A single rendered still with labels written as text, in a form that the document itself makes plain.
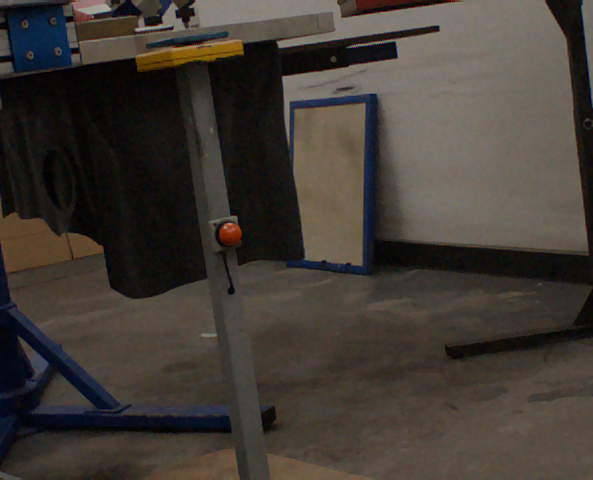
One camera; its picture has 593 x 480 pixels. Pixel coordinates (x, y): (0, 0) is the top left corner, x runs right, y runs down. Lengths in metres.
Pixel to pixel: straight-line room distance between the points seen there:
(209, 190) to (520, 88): 2.62
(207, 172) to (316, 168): 3.45
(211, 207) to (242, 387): 0.30
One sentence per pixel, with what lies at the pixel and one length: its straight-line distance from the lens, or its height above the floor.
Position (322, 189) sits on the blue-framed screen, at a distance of 5.37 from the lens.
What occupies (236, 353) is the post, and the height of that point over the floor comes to 0.45.
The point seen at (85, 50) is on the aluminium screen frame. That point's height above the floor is 0.98.
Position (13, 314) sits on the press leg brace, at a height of 0.33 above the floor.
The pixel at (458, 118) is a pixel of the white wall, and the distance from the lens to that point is 4.75.
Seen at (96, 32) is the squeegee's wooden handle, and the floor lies 1.03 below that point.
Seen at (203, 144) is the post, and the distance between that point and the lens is 1.97.
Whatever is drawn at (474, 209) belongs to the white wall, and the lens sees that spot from 4.76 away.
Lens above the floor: 0.90
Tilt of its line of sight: 8 degrees down
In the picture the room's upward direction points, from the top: 8 degrees counter-clockwise
